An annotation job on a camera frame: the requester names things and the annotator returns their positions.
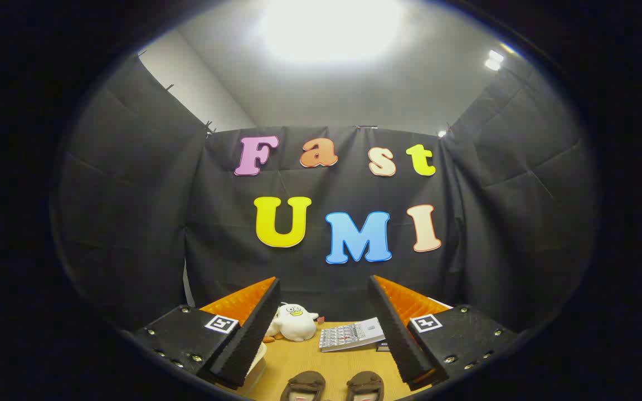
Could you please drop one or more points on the grey patterned cover book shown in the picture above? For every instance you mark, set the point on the grey patterned cover book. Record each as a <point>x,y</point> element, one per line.
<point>349,335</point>

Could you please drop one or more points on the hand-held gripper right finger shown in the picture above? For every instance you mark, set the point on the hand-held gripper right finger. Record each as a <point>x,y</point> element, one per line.
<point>396,334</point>

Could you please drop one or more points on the black backdrop cloth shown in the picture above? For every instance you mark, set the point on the black backdrop cloth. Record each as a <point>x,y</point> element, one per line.
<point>131,223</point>

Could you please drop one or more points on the brown fuzzy shoe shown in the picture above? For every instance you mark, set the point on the brown fuzzy shoe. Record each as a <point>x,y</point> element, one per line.
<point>365,385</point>
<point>302,385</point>

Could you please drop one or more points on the grey white penguin plush toy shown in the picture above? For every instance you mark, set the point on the grey white penguin plush toy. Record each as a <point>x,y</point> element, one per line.
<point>272,329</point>

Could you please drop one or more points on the dark grey book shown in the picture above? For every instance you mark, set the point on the dark grey book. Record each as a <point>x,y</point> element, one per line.
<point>382,346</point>

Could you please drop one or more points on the large ceiling light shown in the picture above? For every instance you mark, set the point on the large ceiling light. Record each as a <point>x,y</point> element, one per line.
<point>329,25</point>

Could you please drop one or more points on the white duck plush toy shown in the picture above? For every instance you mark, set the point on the white duck plush toy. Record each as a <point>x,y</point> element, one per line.
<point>296,323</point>

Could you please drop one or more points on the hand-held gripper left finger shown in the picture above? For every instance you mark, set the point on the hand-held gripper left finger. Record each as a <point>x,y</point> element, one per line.
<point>248,340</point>

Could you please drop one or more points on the beige fabric storage box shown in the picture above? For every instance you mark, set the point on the beige fabric storage box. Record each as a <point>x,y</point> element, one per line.
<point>256,365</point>

